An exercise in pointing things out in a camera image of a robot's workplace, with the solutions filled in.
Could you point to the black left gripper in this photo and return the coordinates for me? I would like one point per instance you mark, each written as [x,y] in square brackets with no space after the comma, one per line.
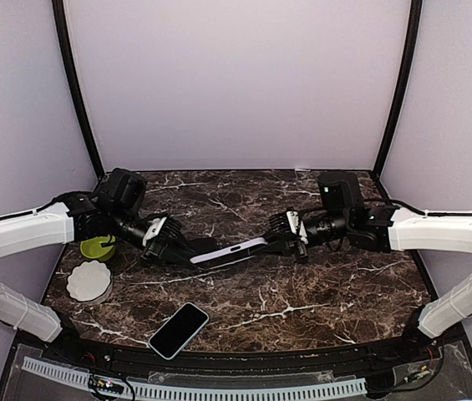
[162,257]

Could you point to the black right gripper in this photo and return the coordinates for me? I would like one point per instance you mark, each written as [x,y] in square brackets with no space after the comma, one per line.
[281,246]

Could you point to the white silicone phone case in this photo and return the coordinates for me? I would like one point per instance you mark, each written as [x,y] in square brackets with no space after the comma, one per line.
[230,254]

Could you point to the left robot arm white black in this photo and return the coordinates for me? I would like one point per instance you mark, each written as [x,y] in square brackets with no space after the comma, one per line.
[112,209]

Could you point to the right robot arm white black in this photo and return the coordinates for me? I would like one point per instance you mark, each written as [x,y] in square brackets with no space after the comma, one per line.
[381,225]

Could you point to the smartphone in light blue case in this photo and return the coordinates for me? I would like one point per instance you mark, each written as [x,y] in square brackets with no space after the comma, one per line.
[177,332]

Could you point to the green bowl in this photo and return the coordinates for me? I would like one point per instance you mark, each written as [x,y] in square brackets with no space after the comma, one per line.
[100,248]

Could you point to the white fluted bowl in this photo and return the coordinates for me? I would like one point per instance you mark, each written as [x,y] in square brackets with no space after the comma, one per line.
[90,283]

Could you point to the small circuit board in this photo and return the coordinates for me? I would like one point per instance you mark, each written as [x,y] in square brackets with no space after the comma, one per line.
[97,384]

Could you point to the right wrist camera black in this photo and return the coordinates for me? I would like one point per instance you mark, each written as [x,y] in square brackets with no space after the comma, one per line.
[288,225]

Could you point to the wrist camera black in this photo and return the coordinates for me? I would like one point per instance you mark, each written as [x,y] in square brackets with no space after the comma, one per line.
[288,225]
[160,232]

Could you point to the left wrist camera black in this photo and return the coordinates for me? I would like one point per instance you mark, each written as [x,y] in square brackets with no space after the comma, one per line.
[160,232]

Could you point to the white slotted cable duct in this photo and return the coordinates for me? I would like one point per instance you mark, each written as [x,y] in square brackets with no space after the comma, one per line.
[174,387]

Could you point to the black table edge rail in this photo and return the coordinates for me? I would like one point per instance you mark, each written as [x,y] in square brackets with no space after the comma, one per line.
[117,351]

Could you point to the black right frame post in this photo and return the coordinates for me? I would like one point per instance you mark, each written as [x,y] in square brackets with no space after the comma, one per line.
[411,36]

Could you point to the black frame post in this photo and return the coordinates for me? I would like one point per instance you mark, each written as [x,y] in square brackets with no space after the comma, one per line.
[67,55]
[411,36]

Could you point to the black left frame post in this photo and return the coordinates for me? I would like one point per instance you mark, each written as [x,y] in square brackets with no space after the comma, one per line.
[67,55]

